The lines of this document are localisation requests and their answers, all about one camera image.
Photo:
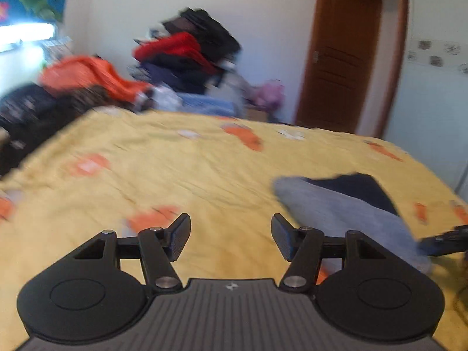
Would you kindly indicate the navy garment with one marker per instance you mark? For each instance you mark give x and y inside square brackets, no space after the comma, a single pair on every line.
[172,75]

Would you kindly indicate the dark cloth pile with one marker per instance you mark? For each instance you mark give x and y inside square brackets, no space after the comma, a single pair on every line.
[33,117]

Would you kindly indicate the purple soft item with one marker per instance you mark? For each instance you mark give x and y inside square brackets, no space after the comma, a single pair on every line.
[270,95]

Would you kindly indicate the orange jacket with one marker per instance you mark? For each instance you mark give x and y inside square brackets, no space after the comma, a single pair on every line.
[95,73]

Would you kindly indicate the light blue cloth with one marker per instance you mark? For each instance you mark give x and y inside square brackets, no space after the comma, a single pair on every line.
[208,104]

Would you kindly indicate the bright window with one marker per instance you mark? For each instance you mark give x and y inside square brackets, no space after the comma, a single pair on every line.
[25,36]

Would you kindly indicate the grey and navy sweater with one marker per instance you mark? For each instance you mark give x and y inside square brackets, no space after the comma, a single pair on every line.
[340,208]

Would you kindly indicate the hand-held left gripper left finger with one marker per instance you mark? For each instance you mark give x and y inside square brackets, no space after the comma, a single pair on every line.
[181,236]

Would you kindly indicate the brown wooden door frame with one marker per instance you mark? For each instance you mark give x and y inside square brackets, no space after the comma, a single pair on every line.
[395,51]

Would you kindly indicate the brown wooden door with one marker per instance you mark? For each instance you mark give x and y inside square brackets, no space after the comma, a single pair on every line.
[340,55]

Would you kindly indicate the black garment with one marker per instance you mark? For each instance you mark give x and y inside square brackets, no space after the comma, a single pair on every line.
[212,33]

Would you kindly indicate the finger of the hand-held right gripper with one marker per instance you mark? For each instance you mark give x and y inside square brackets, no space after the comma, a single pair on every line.
[446,240]

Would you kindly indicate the red garment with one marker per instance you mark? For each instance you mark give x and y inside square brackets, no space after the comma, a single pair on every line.
[175,49]

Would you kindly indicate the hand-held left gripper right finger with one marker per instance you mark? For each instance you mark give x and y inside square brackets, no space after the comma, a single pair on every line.
[280,236]

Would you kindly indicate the yellow printed bed sheet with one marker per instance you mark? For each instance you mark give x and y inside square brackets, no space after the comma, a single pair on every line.
[182,175]

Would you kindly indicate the grey cloth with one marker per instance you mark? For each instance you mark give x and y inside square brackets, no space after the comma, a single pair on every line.
[236,87]

